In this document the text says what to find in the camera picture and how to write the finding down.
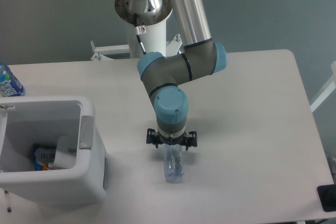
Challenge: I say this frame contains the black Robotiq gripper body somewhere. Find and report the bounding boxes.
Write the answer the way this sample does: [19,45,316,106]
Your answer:
[157,131,186,145]

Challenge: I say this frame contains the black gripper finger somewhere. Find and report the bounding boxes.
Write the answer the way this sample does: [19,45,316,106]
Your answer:
[184,131,197,151]
[146,128,159,148]

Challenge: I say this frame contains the clear plastic bottle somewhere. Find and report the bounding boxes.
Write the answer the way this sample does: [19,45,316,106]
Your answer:
[163,144,184,183]

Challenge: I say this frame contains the white paper wrapper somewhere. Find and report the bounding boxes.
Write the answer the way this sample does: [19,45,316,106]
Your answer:
[50,135,77,170]

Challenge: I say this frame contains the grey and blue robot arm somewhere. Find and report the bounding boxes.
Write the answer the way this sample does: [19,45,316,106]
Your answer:
[114,0,227,147]

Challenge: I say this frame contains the white plastic trash can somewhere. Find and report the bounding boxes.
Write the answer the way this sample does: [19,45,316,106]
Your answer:
[1,95,107,205]

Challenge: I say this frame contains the thin pen under trash can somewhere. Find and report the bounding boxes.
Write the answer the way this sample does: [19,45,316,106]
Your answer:
[4,190,12,213]

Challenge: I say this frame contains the blue snack packet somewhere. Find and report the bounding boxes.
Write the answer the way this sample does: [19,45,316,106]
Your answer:
[33,143,56,171]

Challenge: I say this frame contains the black device at table corner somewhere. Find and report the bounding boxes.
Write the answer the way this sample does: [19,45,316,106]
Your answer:
[317,184,335,212]

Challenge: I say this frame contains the blue labelled water bottle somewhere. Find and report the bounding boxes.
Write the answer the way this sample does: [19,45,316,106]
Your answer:
[1,62,25,97]

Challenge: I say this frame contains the white pedestal foot middle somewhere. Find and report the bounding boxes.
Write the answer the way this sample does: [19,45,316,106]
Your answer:
[165,34,183,57]

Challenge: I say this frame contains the white pedestal foot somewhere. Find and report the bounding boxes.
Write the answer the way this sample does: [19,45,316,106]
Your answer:
[165,34,183,57]
[90,40,130,61]

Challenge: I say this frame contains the white pedestal foot left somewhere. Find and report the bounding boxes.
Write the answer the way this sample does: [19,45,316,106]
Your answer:
[90,40,130,61]

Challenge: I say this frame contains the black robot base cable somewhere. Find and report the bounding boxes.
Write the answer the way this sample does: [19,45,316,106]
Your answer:
[133,13,150,56]

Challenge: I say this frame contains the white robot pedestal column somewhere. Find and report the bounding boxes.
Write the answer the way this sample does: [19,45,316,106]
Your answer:
[114,0,172,58]

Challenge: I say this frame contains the white frame leg right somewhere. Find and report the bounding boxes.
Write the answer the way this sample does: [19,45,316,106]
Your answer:
[309,61,335,113]

